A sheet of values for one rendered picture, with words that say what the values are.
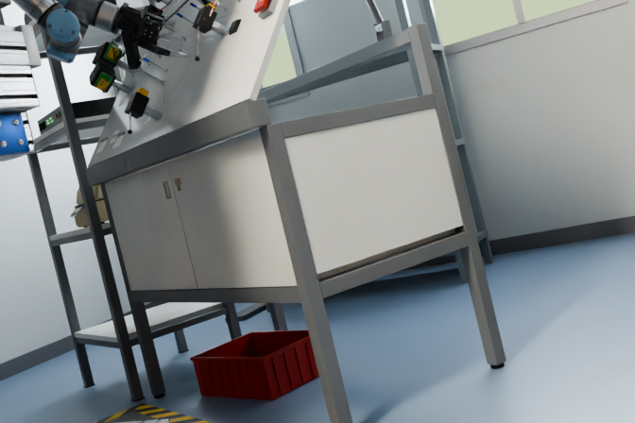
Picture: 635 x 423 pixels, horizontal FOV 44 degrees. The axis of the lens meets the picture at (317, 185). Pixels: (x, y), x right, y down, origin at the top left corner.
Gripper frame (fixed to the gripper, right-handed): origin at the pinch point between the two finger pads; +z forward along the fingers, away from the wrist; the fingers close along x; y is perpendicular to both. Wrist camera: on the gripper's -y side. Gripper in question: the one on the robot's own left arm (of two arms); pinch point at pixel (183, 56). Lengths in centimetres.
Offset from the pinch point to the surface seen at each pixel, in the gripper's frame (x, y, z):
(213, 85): -8.2, -1.2, 10.2
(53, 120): 68, -75, -42
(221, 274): -23, -48, 32
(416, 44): 10, 26, 59
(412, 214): -23, -8, 72
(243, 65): -16.6, 10.9, 15.4
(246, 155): -27.7, -6.8, 24.3
